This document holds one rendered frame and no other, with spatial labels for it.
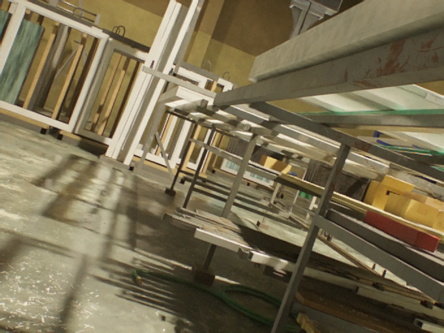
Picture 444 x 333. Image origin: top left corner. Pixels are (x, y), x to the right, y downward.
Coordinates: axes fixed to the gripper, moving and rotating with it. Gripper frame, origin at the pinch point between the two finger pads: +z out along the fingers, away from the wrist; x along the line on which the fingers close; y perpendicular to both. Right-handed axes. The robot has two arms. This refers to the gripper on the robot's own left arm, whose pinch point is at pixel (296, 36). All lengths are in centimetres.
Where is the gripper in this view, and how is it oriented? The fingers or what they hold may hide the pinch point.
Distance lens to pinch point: 147.0
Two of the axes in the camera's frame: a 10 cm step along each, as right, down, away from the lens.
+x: -9.2, -3.5, -1.7
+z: -3.5, 9.4, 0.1
